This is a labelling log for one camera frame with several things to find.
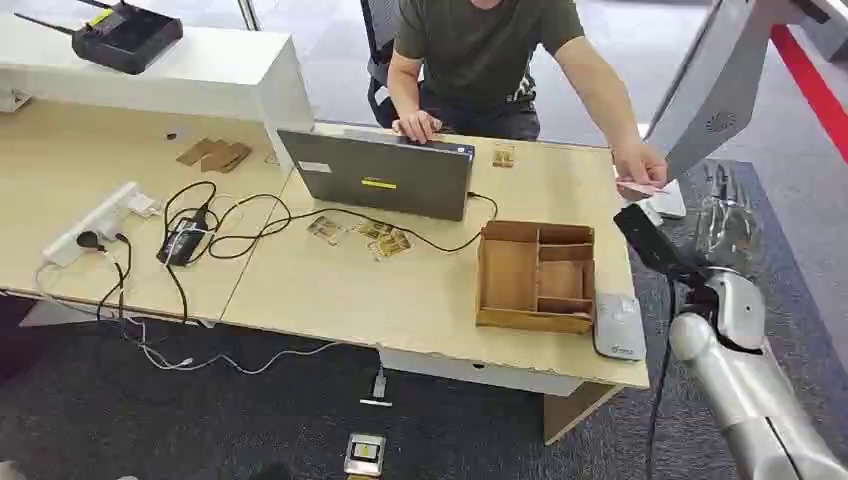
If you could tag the white connector on floor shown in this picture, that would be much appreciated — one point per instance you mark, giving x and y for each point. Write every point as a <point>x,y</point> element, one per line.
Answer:
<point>378,391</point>

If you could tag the wooden compartment box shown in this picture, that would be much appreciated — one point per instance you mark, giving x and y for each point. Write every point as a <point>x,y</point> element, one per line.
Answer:
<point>509,275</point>

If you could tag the person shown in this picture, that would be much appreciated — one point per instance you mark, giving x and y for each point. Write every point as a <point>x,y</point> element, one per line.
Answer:
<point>477,53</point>

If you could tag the white object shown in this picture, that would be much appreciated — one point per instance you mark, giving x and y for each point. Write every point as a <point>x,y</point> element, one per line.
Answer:
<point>670,202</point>

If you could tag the brown cardboard piece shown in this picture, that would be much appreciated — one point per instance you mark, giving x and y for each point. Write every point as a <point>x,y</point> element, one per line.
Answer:
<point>194,151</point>
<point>227,158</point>

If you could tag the small white paper tag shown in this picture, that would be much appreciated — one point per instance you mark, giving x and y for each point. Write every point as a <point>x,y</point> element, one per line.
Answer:
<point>144,206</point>

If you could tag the white under-desk rail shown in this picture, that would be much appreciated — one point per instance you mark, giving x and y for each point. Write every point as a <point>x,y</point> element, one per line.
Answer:
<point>464,371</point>

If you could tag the white power strip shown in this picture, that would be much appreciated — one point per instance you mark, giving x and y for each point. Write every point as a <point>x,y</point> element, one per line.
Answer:
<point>99,222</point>

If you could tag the person's left hand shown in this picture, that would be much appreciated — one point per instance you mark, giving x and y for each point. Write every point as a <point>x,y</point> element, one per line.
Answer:
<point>639,166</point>

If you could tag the pale grey flat device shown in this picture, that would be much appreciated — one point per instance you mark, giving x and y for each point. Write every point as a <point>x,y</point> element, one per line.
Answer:
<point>619,324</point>

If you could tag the wooden desk leg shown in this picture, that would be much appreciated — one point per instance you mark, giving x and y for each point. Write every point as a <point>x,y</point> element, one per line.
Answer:
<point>573,411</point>

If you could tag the white cabinet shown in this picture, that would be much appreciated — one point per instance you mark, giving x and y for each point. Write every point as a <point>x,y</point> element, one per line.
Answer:
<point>199,73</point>

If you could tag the pink card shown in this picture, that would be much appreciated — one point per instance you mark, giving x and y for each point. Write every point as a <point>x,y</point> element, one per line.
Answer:
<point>637,189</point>

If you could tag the grey laptop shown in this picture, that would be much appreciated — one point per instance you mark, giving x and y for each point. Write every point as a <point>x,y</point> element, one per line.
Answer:
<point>384,175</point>

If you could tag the black controller with antennas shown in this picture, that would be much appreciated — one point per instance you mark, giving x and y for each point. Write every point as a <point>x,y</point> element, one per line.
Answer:
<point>126,36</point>

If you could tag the metal post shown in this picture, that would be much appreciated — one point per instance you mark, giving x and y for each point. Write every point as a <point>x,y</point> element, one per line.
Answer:
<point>248,14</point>

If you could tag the dark office chair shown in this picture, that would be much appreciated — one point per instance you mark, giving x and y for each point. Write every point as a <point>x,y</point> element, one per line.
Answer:
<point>379,30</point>

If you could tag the shiny chrome base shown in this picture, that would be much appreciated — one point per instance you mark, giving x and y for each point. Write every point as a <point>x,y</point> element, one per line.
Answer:
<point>729,225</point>

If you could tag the black power adapter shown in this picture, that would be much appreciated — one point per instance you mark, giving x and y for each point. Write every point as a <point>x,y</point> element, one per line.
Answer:
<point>182,240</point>

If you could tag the silver floor socket box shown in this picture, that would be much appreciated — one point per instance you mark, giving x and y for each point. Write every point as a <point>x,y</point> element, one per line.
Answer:
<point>364,454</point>

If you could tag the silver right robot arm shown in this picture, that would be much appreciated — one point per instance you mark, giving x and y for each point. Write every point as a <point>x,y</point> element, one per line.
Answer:
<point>762,411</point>

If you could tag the person's right hand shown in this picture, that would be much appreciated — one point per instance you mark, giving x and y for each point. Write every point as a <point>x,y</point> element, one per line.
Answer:
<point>417,126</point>

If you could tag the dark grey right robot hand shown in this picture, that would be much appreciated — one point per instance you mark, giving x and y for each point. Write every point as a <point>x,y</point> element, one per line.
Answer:
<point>659,246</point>

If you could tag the large grey slanted panel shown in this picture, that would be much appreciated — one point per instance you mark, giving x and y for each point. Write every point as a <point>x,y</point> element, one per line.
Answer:
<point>715,86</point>

